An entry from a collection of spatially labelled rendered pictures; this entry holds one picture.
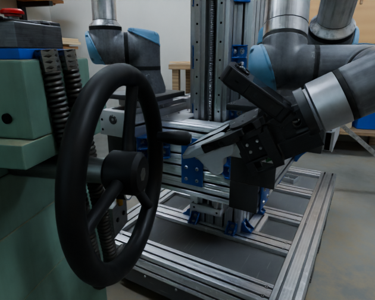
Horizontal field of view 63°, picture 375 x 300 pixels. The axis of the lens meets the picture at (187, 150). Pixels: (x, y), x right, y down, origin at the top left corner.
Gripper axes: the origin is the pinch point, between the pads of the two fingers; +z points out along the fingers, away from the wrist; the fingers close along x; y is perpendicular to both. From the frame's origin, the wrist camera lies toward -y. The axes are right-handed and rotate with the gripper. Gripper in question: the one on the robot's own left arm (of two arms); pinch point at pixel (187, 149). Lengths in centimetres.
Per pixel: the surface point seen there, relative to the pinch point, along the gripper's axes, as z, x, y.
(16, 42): 4.4, -16.7, -22.6
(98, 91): -2.4, -18.4, -13.5
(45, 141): 8.8, -16.7, -12.0
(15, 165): 10.5, -20.7, -11.1
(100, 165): 6.6, -13.0, -5.8
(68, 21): 196, 324, -146
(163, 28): 90, 324, -76
